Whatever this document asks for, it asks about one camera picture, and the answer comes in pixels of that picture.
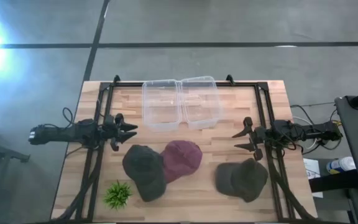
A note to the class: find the small green artificial plant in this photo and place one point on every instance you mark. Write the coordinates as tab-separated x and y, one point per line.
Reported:
117	195

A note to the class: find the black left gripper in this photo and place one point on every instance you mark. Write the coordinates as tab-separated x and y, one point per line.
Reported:
113	130

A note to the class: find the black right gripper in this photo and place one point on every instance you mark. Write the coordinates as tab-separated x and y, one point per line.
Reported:
256	136

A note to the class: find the clear plastic container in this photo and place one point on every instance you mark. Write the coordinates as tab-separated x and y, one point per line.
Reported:
201	102
161	105

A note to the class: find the black aluminium table frame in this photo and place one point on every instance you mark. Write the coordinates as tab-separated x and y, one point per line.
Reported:
261	102

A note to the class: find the white paper sheet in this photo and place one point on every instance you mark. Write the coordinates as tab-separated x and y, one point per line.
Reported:
313	174

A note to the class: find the maroon cap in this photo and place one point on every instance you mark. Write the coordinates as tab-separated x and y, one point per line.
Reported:
182	160

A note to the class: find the dark green cap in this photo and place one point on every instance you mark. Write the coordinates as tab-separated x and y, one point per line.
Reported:
146	172

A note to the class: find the white blue spray can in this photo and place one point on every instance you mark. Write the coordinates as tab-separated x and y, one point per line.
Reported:
340	165

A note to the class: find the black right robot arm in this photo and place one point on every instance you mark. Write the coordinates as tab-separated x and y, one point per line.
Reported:
303	132

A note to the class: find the olive brown cap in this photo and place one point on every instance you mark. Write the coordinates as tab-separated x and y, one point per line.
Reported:
242	180

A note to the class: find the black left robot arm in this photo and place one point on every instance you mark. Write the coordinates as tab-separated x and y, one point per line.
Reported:
61	133

